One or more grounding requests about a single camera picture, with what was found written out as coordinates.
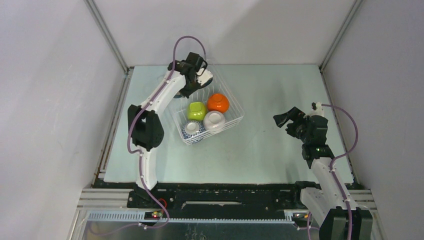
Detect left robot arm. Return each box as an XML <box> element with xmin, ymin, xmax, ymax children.
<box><xmin>127</xmin><ymin>52</ymin><xmax>213</xmax><ymax>208</ymax></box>

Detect teal bowl white dots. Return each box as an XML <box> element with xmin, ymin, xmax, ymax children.
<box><xmin>173</xmin><ymin>92</ymin><xmax>185</xmax><ymax>99</ymax></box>

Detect dark blue floral bowl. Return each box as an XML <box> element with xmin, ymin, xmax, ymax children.
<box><xmin>197</xmin><ymin>74</ymin><xmax>214</xmax><ymax>89</ymax></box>

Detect plain white bowl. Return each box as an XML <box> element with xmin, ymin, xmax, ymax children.
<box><xmin>203</xmin><ymin>110</ymin><xmax>226</xmax><ymax>133</ymax></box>

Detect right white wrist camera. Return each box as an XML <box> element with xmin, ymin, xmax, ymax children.
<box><xmin>306</xmin><ymin>102</ymin><xmax>325</xmax><ymax>118</ymax></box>

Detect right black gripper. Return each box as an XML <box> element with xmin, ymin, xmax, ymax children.
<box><xmin>273</xmin><ymin>106</ymin><xmax>311</xmax><ymax>144</ymax></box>

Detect white wire dish rack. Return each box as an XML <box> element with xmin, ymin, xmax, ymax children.
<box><xmin>164</xmin><ymin>64</ymin><xmax>244</xmax><ymax>145</ymax></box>

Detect lime green square bowl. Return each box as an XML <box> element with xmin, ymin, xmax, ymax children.
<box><xmin>187</xmin><ymin>101</ymin><xmax>208</xmax><ymax>121</ymax></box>

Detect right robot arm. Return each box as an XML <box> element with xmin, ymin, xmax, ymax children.
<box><xmin>273</xmin><ymin>102</ymin><xmax>374</xmax><ymax>240</ymax></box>

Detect orange bowl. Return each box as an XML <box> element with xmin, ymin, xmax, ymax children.
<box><xmin>206</xmin><ymin>93</ymin><xmax>230</xmax><ymax>113</ymax></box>

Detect blue white patterned bowl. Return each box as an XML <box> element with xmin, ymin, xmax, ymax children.
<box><xmin>181</xmin><ymin>120</ymin><xmax>206</xmax><ymax>144</ymax></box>

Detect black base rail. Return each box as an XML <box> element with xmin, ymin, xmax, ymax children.
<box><xmin>93</xmin><ymin>180</ymin><xmax>324</xmax><ymax>221</ymax></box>

